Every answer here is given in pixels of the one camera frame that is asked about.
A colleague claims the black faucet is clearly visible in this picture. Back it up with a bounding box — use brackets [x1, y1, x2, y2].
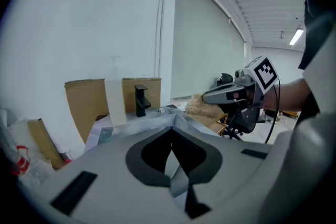
[134, 84, 152, 118]

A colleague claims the white soap bottle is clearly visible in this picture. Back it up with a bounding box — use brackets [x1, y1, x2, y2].
[104, 56, 127, 125]

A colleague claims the beige scrubbing sponge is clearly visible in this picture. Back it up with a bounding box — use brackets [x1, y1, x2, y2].
[185, 93, 224, 120]

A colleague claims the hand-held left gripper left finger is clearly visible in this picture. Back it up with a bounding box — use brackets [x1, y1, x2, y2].
[18, 125, 190, 224]

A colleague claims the person's black clothing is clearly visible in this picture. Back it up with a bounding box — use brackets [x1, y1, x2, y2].
[298, 0, 336, 126]

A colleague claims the ceiling light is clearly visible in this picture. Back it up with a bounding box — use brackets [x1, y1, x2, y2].
[288, 28, 305, 46]

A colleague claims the large cardboard sheet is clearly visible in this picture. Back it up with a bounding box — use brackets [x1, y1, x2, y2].
[64, 77, 162, 145]

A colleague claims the flat cardboard box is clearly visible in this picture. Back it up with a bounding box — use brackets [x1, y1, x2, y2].
[27, 118, 65, 170]

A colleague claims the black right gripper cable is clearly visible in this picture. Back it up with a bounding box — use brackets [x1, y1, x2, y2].
[264, 78, 281, 145]

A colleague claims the person's right forearm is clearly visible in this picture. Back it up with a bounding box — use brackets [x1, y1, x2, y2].
[262, 78, 313, 112]

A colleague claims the wooden cart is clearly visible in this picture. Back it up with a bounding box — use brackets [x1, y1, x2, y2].
[207, 112, 229, 137]

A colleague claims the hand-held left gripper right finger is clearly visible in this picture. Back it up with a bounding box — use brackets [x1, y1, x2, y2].
[171, 125, 274, 220]

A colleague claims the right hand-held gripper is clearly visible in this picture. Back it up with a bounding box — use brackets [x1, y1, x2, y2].
[201, 55, 279, 125]

